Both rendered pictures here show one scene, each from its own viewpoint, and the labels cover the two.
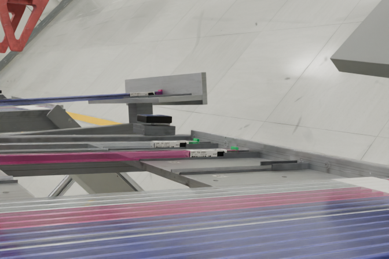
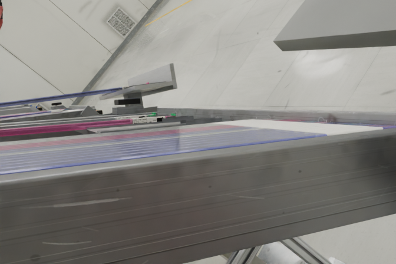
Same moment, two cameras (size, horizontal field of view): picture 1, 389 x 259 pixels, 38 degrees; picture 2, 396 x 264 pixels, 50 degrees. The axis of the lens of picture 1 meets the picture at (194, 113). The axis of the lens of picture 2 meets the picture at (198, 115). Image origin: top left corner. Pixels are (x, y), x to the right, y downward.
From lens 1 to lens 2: 20 cm
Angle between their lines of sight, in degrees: 6
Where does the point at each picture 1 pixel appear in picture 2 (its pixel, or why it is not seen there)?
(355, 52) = (290, 33)
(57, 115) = (88, 114)
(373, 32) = (304, 15)
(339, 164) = (238, 115)
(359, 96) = (332, 77)
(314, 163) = (224, 118)
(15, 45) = not seen: outside the picture
